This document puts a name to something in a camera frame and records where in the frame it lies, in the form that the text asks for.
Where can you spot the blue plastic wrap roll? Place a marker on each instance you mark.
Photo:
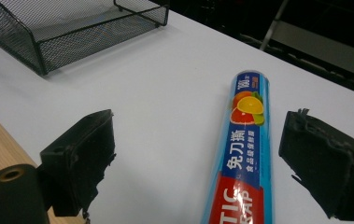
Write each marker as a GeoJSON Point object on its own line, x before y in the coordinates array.
{"type": "Point", "coordinates": [245, 152]}

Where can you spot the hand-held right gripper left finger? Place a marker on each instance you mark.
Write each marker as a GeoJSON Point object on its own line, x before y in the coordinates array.
{"type": "Point", "coordinates": [78, 155]}

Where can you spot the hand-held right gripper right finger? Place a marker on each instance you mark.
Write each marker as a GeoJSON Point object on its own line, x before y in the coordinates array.
{"type": "Point", "coordinates": [327, 161]}

